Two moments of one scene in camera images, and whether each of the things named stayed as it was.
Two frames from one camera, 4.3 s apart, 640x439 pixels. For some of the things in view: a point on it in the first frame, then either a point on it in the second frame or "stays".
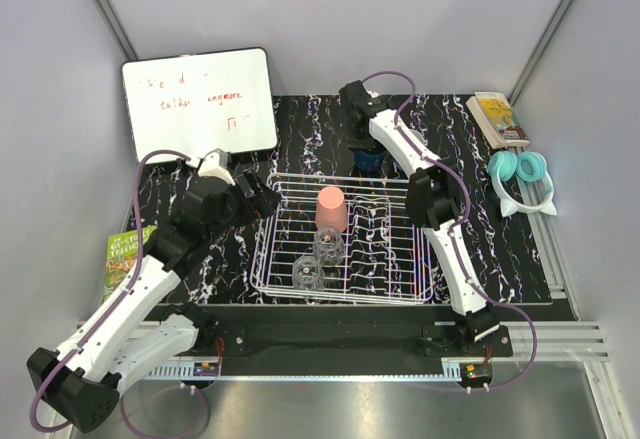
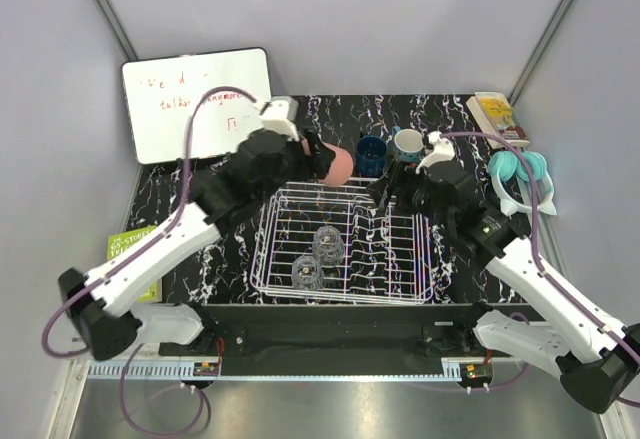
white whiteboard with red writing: (193, 104) stays
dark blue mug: (368, 164) stays
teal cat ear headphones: (529, 165) stays
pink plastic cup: (331, 211) → (340, 168)
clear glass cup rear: (329, 246) stays
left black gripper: (264, 199) → (319, 159)
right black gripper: (358, 144) → (381, 190)
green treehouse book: (122, 252) stays
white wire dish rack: (341, 239) stays
